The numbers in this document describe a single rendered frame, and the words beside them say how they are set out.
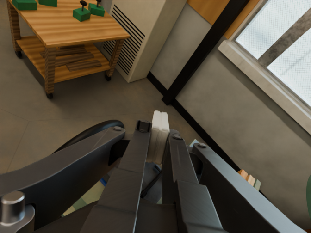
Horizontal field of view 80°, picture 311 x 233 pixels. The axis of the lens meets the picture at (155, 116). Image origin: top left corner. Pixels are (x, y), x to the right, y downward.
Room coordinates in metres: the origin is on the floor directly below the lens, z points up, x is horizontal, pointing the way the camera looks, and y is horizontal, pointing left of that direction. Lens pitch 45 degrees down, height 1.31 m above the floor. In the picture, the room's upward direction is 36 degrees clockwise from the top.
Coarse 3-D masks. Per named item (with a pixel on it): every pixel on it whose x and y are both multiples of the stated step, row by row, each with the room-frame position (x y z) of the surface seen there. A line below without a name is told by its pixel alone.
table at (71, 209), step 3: (192, 141) 0.41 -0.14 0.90; (195, 141) 0.42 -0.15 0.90; (198, 141) 0.43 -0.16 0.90; (189, 144) 0.40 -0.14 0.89; (192, 144) 0.40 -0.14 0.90; (72, 207) 0.09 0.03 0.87; (69, 210) 0.08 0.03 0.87; (72, 210) 0.09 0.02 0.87; (63, 213) 0.07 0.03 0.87; (66, 213) 0.08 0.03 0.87; (69, 213) 0.08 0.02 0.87
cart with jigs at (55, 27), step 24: (24, 0) 0.87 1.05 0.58; (48, 0) 1.03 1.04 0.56; (72, 0) 1.26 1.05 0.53; (96, 0) 1.30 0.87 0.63; (48, 24) 0.88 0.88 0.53; (72, 24) 1.02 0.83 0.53; (96, 24) 1.20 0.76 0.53; (24, 48) 0.89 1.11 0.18; (48, 48) 0.75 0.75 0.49; (72, 48) 1.20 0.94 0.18; (96, 48) 1.40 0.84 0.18; (120, 48) 1.32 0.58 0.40; (48, 72) 0.75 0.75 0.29; (72, 72) 0.98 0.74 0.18; (96, 72) 1.15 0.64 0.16; (48, 96) 0.76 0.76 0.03
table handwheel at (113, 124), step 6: (108, 120) 0.26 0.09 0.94; (114, 120) 0.28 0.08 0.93; (96, 126) 0.22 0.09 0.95; (102, 126) 0.23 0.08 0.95; (108, 126) 0.24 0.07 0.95; (120, 126) 0.29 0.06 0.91; (84, 132) 0.19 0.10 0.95; (90, 132) 0.20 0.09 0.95; (96, 132) 0.21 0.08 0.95; (72, 138) 0.17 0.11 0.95; (78, 138) 0.17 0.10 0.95; (84, 138) 0.18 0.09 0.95; (66, 144) 0.15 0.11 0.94; (72, 144) 0.16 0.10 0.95
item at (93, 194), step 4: (96, 184) 0.12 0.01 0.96; (100, 184) 0.13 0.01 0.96; (92, 188) 0.11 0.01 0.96; (96, 188) 0.12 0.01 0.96; (100, 188) 0.12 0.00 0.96; (88, 192) 0.10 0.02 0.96; (92, 192) 0.11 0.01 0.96; (96, 192) 0.11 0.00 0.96; (100, 192) 0.11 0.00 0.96; (84, 196) 0.09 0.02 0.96; (88, 196) 0.10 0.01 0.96; (92, 196) 0.10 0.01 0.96; (96, 196) 0.11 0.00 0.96; (80, 200) 0.09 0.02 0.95; (84, 200) 0.09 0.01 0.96; (88, 200) 0.09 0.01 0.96; (92, 200) 0.10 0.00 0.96; (96, 200) 0.10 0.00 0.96; (160, 200) 0.17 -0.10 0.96; (76, 204) 0.09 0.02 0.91; (80, 204) 0.09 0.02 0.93; (84, 204) 0.09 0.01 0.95; (76, 208) 0.09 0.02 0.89
